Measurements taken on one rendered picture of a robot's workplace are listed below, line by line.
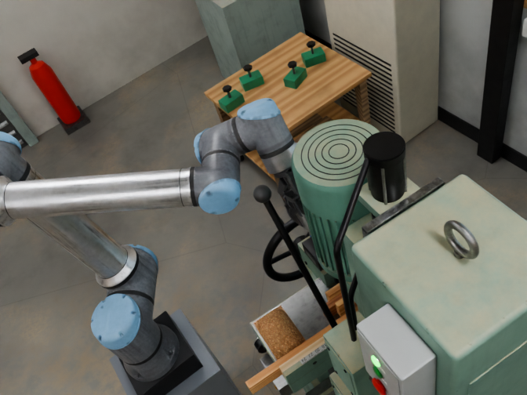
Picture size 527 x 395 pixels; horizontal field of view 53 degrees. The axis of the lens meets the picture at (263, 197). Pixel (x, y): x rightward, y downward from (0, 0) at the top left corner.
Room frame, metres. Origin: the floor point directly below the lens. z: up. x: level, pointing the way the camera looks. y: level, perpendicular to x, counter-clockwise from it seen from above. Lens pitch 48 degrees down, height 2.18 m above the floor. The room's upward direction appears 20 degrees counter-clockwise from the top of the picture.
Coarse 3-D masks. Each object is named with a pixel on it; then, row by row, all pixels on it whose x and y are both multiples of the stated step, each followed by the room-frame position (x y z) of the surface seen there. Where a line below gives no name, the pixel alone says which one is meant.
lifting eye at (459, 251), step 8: (448, 224) 0.38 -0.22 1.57; (456, 224) 0.37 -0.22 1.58; (448, 232) 0.38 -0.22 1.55; (464, 232) 0.36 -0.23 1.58; (448, 240) 0.38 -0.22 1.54; (456, 240) 0.38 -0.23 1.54; (472, 240) 0.35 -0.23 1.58; (456, 248) 0.37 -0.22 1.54; (464, 248) 0.36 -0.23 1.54; (472, 248) 0.34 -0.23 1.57; (456, 256) 0.36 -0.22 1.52; (464, 256) 0.35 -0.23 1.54; (472, 256) 0.34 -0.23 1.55
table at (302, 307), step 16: (304, 288) 0.77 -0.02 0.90; (320, 288) 0.76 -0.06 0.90; (288, 304) 0.74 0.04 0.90; (304, 304) 0.73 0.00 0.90; (256, 320) 0.73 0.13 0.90; (304, 320) 0.68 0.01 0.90; (320, 320) 0.67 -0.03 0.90; (304, 336) 0.64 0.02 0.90; (320, 368) 0.55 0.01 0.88; (304, 384) 0.54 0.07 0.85
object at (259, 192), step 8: (256, 192) 0.67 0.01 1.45; (264, 192) 0.66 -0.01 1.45; (256, 200) 0.66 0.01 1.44; (264, 200) 0.65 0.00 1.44; (272, 208) 0.65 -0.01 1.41; (272, 216) 0.64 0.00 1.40; (280, 224) 0.63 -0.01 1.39; (280, 232) 0.62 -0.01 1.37; (288, 240) 0.61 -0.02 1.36; (296, 256) 0.59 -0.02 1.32; (304, 264) 0.58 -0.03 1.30; (304, 272) 0.57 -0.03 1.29; (312, 280) 0.56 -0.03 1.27; (312, 288) 0.55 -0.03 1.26; (320, 296) 0.54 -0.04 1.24; (320, 304) 0.53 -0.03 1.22; (328, 312) 0.52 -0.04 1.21; (328, 320) 0.51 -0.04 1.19
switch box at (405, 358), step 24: (384, 312) 0.34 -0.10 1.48; (360, 336) 0.33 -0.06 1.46; (384, 336) 0.31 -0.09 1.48; (408, 336) 0.30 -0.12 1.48; (384, 360) 0.28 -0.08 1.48; (408, 360) 0.27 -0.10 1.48; (432, 360) 0.26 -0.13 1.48; (384, 384) 0.28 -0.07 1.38; (408, 384) 0.25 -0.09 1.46; (432, 384) 0.26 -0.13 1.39
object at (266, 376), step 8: (336, 320) 0.63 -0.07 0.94; (328, 328) 0.62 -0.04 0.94; (312, 336) 0.61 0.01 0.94; (320, 336) 0.60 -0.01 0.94; (304, 344) 0.60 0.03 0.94; (296, 352) 0.59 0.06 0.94; (280, 360) 0.58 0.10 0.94; (288, 360) 0.57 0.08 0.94; (272, 368) 0.57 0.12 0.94; (256, 376) 0.56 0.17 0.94; (264, 376) 0.56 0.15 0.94; (272, 376) 0.56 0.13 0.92; (248, 384) 0.55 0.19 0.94; (256, 384) 0.55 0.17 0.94; (264, 384) 0.55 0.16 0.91
